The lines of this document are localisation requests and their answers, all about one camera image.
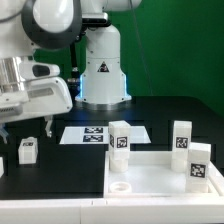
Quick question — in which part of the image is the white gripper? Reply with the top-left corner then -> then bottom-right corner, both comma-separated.
0,77 -> 73,144

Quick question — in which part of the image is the white square tabletop tray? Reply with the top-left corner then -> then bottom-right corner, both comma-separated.
103,151 -> 220,198

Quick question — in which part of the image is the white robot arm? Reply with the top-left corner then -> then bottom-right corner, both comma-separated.
0,0 -> 142,138

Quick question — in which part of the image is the white sheet with markers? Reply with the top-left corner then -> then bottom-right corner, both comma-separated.
60,126 -> 151,145

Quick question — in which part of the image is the white left fence piece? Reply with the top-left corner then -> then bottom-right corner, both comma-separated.
0,157 -> 4,178

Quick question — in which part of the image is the white front fence bar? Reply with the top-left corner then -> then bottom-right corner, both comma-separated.
0,197 -> 224,224

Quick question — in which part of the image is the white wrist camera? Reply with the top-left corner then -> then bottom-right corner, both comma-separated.
19,61 -> 60,81

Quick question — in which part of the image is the black camera stand pole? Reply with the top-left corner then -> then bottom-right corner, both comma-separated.
68,43 -> 80,99

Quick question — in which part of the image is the camera on stand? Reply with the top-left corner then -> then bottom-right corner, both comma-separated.
82,12 -> 111,30

